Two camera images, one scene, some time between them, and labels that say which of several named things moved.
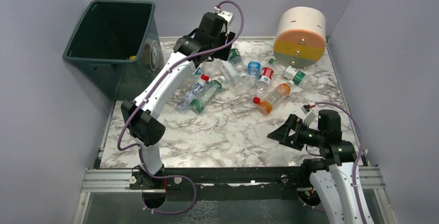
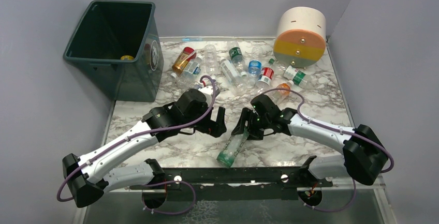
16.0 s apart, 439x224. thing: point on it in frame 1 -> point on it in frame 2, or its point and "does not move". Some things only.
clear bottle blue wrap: (254, 65) does not move
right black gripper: (295, 132) -> (249, 126)
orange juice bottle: (264, 107) does not move
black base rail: (224, 184) does not move
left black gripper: (225, 49) -> (213, 124)
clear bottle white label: (231, 73) does not move
